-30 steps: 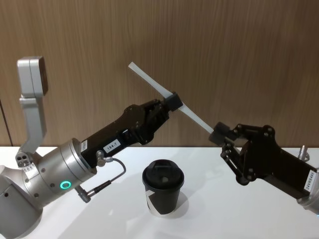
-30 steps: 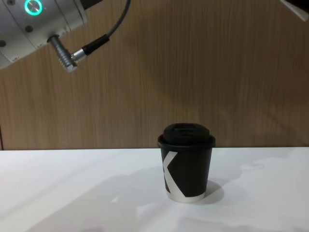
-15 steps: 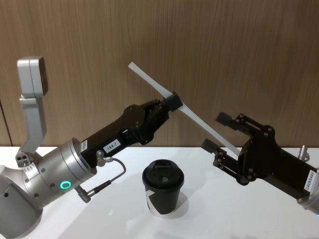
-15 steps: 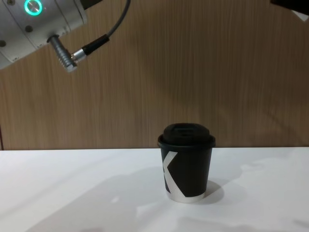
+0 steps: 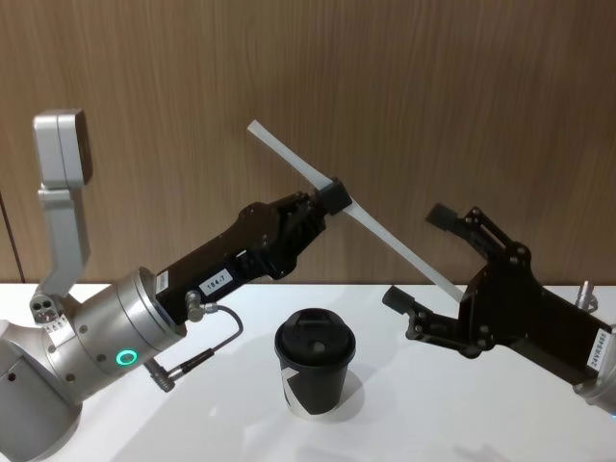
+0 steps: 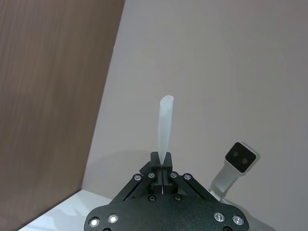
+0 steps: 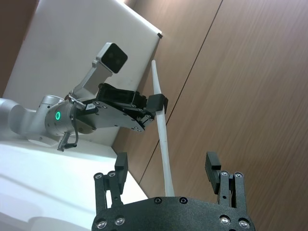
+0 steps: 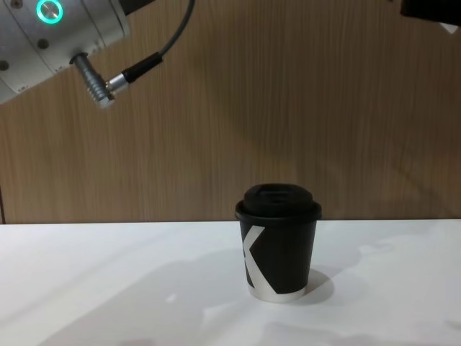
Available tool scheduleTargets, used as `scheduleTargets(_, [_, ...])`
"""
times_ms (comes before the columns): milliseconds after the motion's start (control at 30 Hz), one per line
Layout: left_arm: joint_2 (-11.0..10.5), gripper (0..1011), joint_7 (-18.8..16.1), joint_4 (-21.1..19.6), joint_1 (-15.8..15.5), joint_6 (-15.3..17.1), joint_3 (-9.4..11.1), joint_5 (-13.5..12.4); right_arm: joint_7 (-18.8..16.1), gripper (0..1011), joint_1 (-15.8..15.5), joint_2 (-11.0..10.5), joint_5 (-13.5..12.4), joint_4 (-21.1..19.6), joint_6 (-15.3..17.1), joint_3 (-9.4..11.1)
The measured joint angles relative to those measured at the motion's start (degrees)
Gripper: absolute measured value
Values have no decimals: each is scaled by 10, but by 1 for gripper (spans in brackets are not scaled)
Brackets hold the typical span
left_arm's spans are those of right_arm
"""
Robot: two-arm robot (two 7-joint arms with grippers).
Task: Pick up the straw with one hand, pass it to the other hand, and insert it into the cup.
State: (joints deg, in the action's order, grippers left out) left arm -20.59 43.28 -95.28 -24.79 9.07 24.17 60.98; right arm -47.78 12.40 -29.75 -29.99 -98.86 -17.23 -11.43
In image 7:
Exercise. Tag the white flat board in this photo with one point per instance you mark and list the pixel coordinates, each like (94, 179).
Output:
(79, 43)

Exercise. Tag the long white plastic piece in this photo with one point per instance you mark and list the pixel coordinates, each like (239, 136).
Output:
(162, 134)

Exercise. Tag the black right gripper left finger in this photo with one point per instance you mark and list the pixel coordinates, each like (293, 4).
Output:
(100, 192)

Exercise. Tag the small black board corner clip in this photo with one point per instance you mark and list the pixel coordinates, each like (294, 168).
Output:
(159, 35)

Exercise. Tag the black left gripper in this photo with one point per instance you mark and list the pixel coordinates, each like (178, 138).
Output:
(115, 113)

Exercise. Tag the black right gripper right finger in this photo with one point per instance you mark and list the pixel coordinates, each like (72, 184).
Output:
(232, 190)

